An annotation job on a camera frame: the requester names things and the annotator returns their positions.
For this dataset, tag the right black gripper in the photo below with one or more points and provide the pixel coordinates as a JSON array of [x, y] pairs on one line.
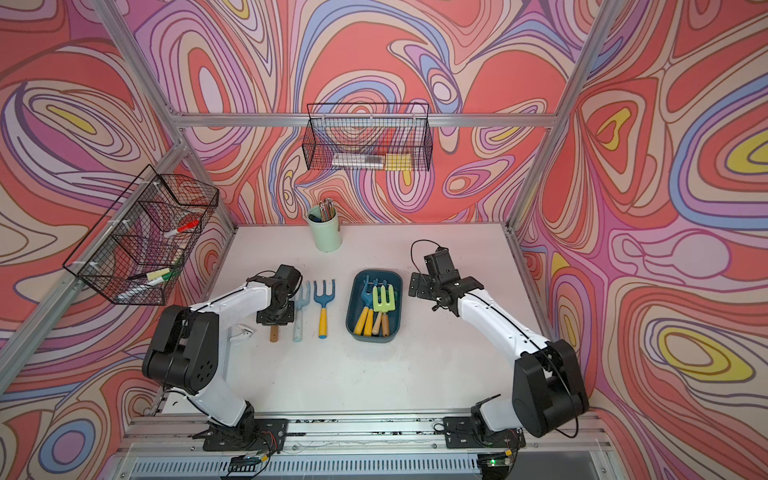
[[423, 286]]

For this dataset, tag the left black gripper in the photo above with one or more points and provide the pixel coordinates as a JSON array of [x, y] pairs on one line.
[[263, 319]]

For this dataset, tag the light blue rake pale handle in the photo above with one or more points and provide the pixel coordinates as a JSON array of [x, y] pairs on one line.
[[302, 300]]

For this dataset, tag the blue rake yellow handle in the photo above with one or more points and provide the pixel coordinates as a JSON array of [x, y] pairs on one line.
[[366, 297], [323, 296], [369, 321]]

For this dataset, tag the lime rake wooden handle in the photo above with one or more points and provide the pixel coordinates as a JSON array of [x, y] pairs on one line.
[[384, 303]]

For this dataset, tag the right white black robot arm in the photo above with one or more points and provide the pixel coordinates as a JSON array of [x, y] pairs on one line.
[[548, 388]]

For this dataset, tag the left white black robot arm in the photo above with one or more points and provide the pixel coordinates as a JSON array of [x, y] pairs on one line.
[[190, 346]]

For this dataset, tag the teal plastic storage box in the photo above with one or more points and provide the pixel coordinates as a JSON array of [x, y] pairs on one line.
[[355, 304]]

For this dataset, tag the mint green pen cup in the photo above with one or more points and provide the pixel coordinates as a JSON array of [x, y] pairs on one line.
[[326, 236]]

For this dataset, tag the pens in cup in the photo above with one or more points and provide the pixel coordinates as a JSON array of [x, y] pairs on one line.
[[324, 212]]

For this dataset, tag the red marker in basket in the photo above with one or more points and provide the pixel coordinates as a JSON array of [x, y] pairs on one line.
[[189, 226]]

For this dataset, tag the green marker in basket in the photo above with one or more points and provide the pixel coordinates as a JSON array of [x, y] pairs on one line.
[[155, 277]]

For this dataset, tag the yellow item in back basket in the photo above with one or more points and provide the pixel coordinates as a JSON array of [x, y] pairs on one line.
[[398, 162]]

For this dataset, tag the clear tube in back basket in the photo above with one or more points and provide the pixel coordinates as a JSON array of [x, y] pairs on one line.
[[358, 161]]

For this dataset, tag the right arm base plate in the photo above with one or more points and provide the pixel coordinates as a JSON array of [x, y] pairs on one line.
[[468, 432]]

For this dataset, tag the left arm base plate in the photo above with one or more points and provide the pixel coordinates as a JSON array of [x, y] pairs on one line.
[[251, 434]]

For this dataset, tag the left black wire basket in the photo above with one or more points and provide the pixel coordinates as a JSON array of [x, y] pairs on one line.
[[128, 239]]

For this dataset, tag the black wire basket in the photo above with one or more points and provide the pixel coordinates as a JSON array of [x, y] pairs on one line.
[[375, 128], [128, 239]]

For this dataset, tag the back black wire basket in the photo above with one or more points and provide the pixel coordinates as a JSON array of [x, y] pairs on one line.
[[375, 128]]

